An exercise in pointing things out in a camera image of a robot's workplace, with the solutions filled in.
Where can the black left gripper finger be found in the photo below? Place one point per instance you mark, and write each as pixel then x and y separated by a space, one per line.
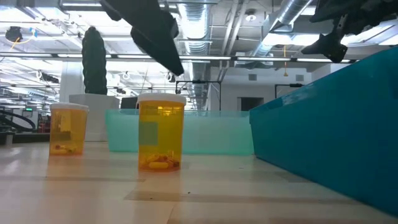
pixel 149 28
pixel 172 26

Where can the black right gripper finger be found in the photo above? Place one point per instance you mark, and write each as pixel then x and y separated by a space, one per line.
pixel 329 11
pixel 326 46

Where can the large amber pill bottle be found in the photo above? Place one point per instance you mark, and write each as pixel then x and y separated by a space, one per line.
pixel 161 133

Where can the small amber pill bottle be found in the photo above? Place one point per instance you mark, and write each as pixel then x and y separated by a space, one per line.
pixel 68 130

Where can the dark teal plastic bin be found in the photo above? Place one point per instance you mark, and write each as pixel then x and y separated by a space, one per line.
pixel 335 130

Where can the translucent light green bin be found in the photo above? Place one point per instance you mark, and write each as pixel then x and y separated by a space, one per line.
pixel 214 133

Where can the linear ceiling light strip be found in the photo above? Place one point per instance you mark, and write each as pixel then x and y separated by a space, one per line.
pixel 205 58

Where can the tall dark green cactus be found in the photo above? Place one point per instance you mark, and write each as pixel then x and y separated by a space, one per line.
pixel 94 62

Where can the black computer monitor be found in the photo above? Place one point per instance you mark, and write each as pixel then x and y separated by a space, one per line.
pixel 129 103

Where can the round ceiling smoke detector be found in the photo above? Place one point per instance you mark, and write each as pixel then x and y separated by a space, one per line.
pixel 250 17

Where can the white square planter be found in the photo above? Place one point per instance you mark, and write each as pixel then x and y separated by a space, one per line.
pixel 99 118

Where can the green exit sign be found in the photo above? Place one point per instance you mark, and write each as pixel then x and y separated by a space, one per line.
pixel 29 109

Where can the vertical silver ventilation duct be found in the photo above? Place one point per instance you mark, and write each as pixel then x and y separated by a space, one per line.
pixel 196 31

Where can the slanted silver ventilation duct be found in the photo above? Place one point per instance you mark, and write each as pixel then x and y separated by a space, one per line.
pixel 289 15

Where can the small black metal frame stand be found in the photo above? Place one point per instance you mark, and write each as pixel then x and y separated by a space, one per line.
pixel 289 85

